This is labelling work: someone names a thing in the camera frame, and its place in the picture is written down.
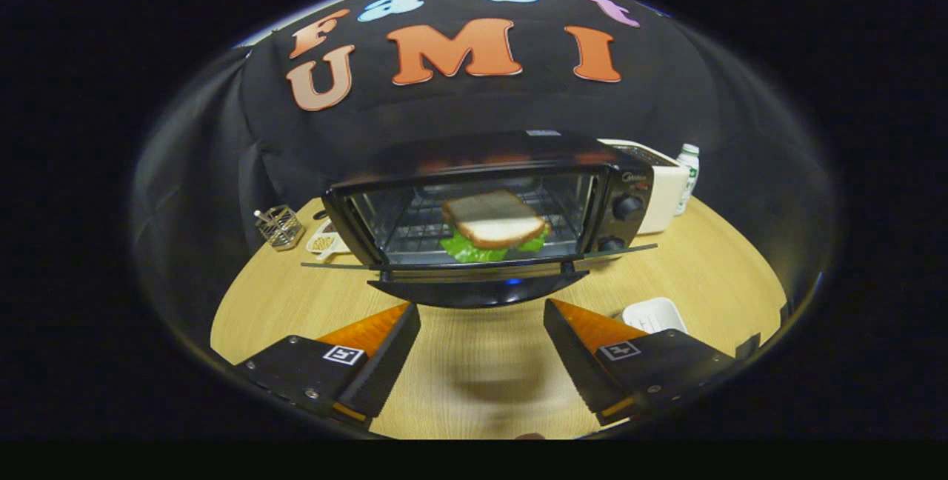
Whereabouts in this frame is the wire mesh basket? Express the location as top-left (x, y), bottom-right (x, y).
top-left (254, 204), bottom-right (306, 252)

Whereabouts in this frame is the white pop-up toaster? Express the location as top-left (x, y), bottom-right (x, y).
top-left (598, 139), bottom-right (690, 235)

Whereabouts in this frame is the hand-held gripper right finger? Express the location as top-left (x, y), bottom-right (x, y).
top-left (543, 298), bottom-right (741, 427)

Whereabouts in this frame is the white plastic drink bottle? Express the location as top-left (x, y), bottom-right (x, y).
top-left (674, 143), bottom-right (700, 216)

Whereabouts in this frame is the small white dish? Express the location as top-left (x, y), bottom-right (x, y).
top-left (306, 219), bottom-right (351, 260)

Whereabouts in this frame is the white rectangular plate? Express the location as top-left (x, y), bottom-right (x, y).
top-left (621, 297), bottom-right (689, 336)

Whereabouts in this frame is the black toaster oven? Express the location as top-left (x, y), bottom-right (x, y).
top-left (300, 130), bottom-right (658, 309)

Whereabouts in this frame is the bread and lettuce sandwich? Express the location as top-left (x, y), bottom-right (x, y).
top-left (440, 190), bottom-right (552, 264)

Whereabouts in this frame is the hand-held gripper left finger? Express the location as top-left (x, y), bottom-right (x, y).
top-left (236, 301), bottom-right (421, 430)

